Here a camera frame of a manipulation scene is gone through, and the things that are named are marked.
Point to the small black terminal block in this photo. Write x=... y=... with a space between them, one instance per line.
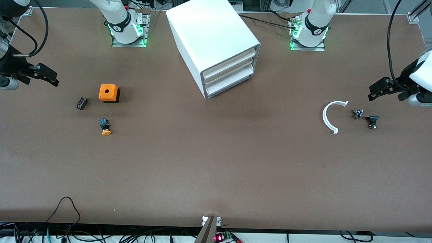
x=81 y=103

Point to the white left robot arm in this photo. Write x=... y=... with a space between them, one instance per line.
x=317 y=20

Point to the white curved plastic arc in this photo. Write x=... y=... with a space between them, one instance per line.
x=324 y=117

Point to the small grey black component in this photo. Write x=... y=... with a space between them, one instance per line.
x=357 y=114

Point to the orange box with hole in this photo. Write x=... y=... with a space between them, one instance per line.
x=108 y=91

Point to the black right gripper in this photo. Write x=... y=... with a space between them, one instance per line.
x=9 y=64

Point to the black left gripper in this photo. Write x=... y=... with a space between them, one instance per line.
x=406 y=78

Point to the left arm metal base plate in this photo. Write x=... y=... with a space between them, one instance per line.
x=317 y=49

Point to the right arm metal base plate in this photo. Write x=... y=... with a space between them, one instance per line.
x=145 y=32

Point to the orange push button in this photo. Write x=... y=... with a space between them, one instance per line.
x=105 y=128

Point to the aluminium corner profile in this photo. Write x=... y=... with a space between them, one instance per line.
x=416 y=13
x=27 y=11

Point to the camera mount post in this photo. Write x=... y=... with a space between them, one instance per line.
x=207 y=233

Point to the circuit board with red display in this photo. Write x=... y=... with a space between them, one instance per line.
x=225 y=236

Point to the white drawer cabinet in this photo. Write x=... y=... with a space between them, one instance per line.
x=209 y=33

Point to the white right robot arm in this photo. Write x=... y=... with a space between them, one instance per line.
x=118 y=17

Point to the black push button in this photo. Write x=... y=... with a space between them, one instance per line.
x=372 y=118

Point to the white plastic drawer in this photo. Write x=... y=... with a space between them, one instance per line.
x=229 y=74
x=229 y=82
x=229 y=64

